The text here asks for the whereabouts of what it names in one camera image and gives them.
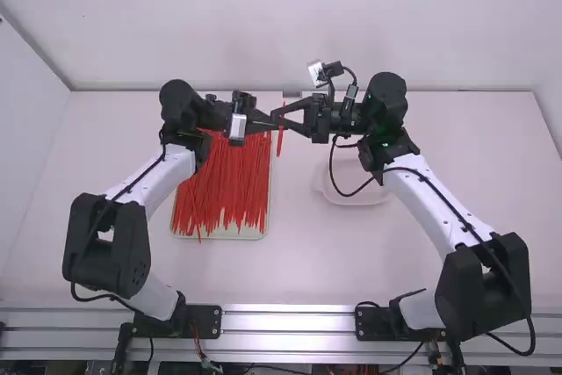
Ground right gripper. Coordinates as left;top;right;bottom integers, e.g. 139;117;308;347
270;92;335;146

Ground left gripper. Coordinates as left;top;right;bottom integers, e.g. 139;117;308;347
229;90;285;135

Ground orange cable tie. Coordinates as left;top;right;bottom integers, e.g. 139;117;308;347
276;101;288;158

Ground white dish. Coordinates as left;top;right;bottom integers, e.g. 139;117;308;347
310;158;394;208

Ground pale tray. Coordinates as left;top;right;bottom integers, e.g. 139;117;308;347
169;128;277;242

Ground silver rails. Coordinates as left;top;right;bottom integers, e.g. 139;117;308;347
0;301;562;370

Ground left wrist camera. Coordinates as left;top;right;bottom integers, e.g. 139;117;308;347
227;112;249;146

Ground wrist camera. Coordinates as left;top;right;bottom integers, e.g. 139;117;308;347
227;112;249;146
306;58;328;89

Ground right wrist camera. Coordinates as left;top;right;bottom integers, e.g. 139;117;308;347
306;58;328;89

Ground row of orange cable ties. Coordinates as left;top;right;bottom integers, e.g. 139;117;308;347
171;126;273;245

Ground black cable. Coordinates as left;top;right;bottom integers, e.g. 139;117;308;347
69;279;138;313
328;133;384;198
493;304;538;357

